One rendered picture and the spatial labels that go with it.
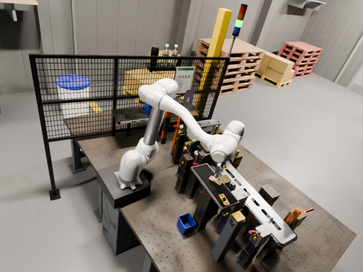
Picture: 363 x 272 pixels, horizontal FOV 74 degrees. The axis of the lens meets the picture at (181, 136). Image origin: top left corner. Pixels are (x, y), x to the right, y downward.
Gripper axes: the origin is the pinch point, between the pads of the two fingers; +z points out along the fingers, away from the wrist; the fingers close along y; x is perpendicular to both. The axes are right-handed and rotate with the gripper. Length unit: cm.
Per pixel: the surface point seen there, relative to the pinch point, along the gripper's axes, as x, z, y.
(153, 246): 14, 53, -36
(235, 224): -24.7, 10.3, -15.8
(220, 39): 82, -49, 127
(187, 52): 264, 56, 367
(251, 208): -26.9, 23.3, 16.4
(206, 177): 6.9, 7.3, 1.4
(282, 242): -53, 23, 5
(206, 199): 0.0, 19.8, -4.4
